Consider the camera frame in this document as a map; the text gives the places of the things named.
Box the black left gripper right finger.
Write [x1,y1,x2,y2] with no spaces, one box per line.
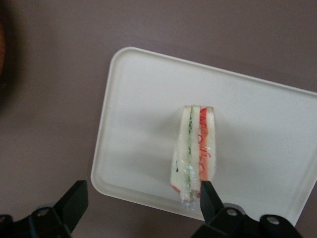
[189,181,302,238]

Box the plastic-wrapped triangle sandwich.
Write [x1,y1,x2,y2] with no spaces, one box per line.
[170,105,217,211]

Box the round brown wicker basket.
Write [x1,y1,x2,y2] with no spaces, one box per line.
[0,22,6,76]

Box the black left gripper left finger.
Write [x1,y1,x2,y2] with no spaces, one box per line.
[0,180,89,238]

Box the cream rectangular plastic tray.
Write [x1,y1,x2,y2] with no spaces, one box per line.
[90,47,317,225]

